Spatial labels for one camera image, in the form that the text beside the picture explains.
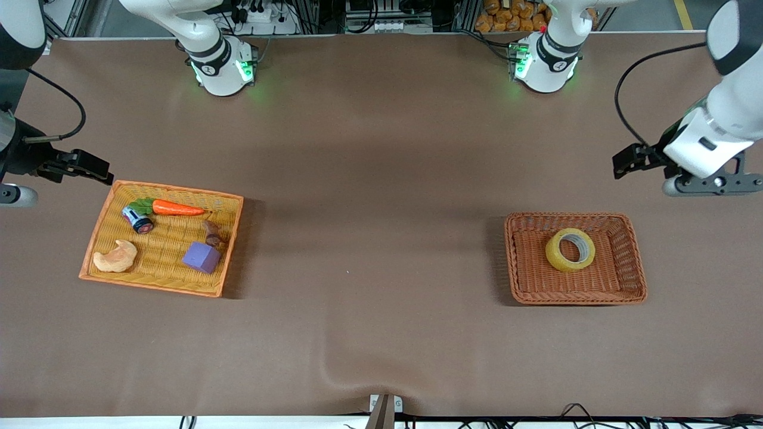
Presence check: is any yellow tape roll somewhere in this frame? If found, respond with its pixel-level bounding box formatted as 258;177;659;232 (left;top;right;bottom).
545;227;597;273

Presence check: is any small blue battery can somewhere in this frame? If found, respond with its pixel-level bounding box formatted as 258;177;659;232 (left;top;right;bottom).
122;206;154;234

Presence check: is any orange toy carrot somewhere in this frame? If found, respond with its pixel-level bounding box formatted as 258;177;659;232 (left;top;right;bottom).
129;198;207;217

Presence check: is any toy croissant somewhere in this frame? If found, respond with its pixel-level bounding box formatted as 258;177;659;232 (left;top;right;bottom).
92;240;138;273

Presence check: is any orange woven tray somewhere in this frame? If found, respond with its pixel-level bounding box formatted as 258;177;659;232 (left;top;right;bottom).
79;180;244;298

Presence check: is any small brown figurine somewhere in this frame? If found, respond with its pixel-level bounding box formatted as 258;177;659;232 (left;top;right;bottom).
201;220;228;247

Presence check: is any purple foam cube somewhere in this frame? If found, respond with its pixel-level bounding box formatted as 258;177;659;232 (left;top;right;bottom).
182;241;222;275

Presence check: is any brown wicker basket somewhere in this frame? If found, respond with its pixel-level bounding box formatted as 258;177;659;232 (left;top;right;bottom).
504;212;647;306

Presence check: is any pile of orange snack bags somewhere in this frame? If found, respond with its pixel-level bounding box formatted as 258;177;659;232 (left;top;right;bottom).
475;0;598;34

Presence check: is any white power strip with plugs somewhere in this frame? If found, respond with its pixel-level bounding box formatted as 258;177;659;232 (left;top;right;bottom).
229;0;300;35

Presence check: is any brown table cover sheet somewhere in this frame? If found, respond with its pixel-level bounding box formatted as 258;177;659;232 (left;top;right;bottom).
0;33;763;418

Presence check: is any grey power strip unit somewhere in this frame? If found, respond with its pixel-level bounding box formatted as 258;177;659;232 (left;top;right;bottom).
345;0;434;34

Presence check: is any aluminium frame profile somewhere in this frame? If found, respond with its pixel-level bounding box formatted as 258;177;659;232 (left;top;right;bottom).
39;0;90;54

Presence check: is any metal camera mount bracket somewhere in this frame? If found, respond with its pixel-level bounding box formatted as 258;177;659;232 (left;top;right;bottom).
368;393;404;429

